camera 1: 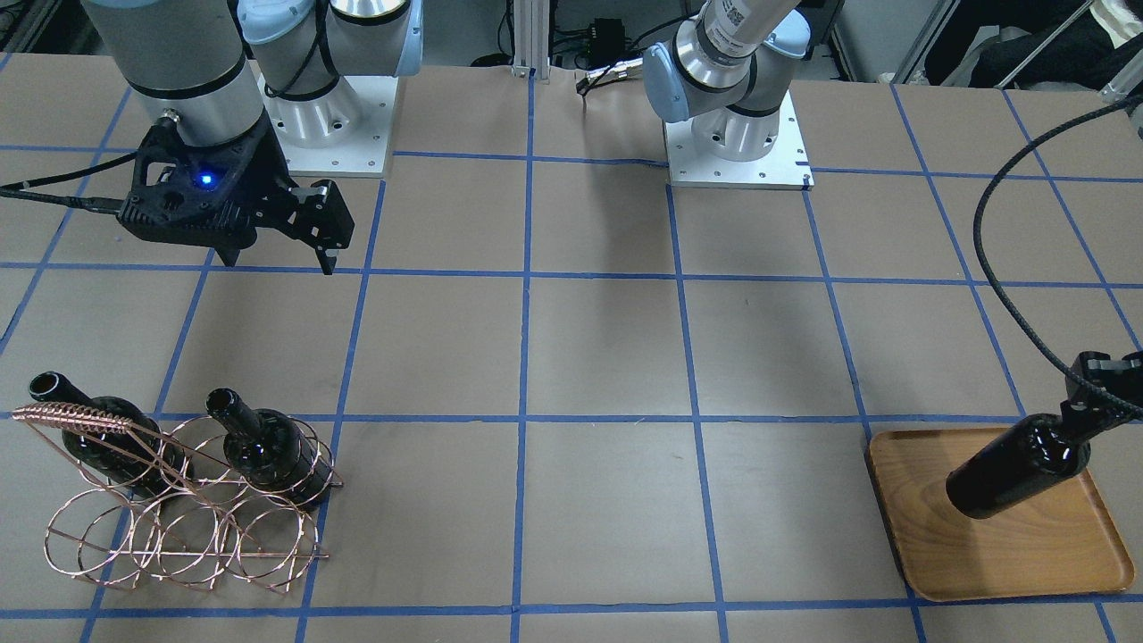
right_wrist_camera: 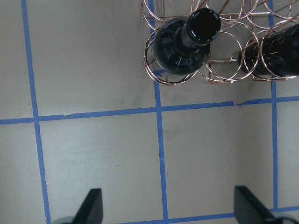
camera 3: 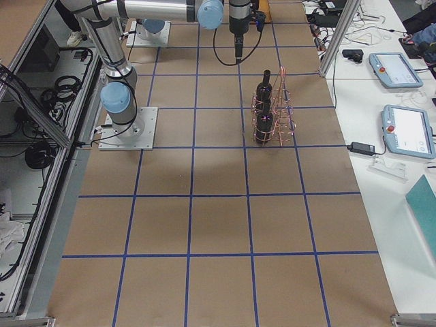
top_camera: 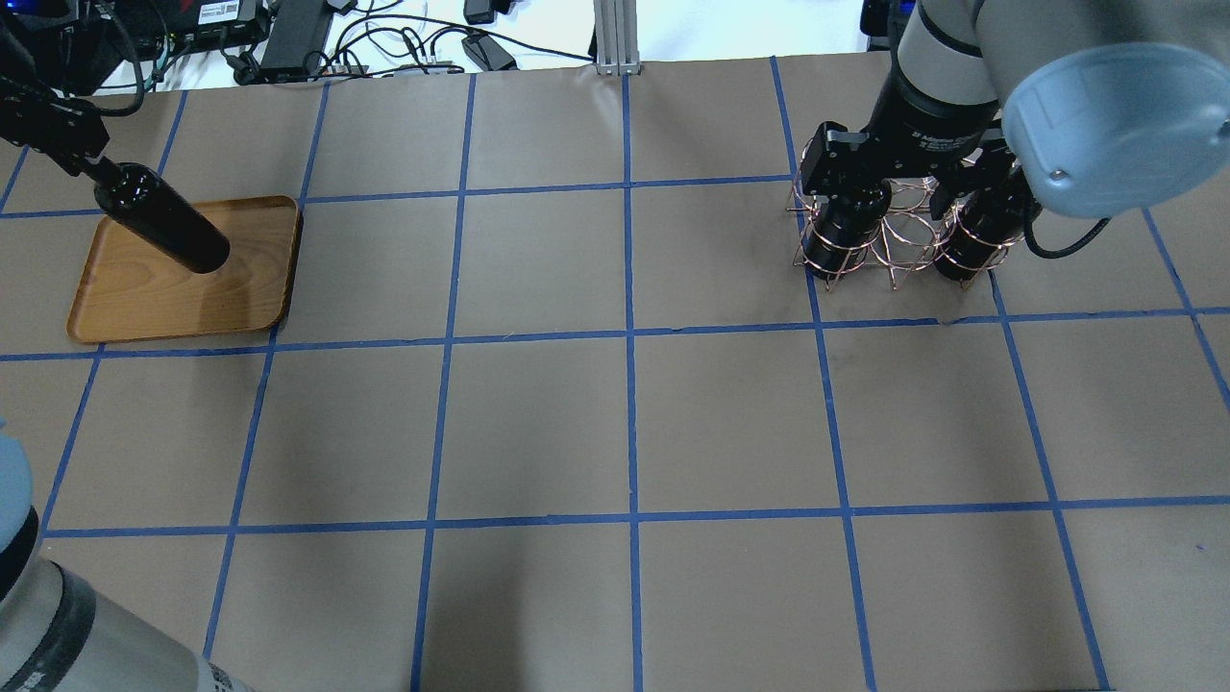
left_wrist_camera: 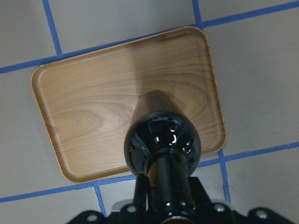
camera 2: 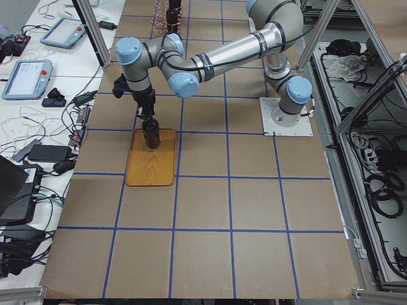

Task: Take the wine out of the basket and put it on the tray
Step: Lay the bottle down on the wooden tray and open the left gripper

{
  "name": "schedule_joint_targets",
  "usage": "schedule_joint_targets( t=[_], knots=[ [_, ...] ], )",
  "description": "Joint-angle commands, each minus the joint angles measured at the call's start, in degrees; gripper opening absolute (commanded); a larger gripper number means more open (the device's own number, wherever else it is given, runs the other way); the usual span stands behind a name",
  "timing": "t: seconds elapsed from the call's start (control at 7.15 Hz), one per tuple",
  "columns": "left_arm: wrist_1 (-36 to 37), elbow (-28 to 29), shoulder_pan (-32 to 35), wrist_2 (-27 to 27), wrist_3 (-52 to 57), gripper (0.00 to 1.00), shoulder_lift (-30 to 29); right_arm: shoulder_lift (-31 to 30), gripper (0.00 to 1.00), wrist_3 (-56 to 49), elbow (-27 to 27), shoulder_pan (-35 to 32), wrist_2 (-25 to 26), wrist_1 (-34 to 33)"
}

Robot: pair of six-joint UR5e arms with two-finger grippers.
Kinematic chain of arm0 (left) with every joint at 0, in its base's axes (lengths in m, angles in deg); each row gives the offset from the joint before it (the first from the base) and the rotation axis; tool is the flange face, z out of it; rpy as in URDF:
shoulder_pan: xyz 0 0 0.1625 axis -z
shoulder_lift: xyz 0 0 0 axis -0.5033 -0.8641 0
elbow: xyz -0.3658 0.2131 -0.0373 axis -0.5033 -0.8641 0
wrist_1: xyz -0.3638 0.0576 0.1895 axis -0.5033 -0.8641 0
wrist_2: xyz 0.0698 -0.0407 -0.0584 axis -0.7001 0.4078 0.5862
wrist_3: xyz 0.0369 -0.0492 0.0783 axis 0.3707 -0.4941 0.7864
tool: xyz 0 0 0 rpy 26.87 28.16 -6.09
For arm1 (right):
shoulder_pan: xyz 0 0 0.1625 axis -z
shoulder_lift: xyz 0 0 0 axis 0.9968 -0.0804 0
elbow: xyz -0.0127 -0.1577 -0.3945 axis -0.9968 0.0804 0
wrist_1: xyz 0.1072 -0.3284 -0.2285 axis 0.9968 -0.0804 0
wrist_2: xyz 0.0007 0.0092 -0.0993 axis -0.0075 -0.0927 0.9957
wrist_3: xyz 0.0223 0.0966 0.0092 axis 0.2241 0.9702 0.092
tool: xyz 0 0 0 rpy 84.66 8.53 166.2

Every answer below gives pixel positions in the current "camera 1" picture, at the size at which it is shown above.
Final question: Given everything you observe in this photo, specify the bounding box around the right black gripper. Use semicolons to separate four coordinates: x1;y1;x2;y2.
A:
117;115;339;276

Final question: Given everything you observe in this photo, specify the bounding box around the dark wine bottle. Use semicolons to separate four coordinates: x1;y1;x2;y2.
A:
29;372;195;499
946;403;1109;520
205;388;331;512

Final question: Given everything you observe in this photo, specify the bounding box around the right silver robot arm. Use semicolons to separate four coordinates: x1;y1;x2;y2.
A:
83;1;423;274

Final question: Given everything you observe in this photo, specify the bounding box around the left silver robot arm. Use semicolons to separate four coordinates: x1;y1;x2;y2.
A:
642;1;812;163

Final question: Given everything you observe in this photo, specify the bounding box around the wooden tray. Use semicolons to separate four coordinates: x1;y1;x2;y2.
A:
866;428;1138;602

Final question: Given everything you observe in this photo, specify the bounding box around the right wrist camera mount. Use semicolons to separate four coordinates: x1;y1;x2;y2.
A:
283;180;355;251

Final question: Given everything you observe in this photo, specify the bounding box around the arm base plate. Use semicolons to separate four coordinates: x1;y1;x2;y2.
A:
663;91;815;191
263;77;401;180

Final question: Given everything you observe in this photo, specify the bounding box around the copper wire wine basket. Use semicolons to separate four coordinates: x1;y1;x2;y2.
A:
42;416;327;594

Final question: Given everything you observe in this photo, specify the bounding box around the aluminium frame post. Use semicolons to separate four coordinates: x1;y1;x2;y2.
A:
511;0;554;85

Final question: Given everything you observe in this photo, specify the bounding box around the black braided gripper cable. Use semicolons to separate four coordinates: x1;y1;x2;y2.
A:
973;94;1143;421

